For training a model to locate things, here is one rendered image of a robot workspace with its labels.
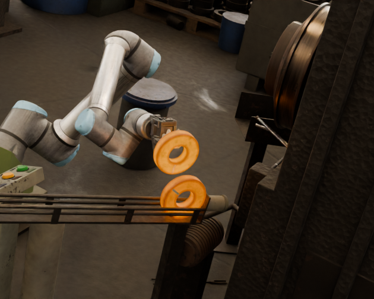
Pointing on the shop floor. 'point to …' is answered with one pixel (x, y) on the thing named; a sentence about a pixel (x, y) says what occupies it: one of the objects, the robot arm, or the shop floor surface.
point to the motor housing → (196, 258)
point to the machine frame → (327, 176)
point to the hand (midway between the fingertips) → (177, 147)
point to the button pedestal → (8, 231)
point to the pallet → (217, 8)
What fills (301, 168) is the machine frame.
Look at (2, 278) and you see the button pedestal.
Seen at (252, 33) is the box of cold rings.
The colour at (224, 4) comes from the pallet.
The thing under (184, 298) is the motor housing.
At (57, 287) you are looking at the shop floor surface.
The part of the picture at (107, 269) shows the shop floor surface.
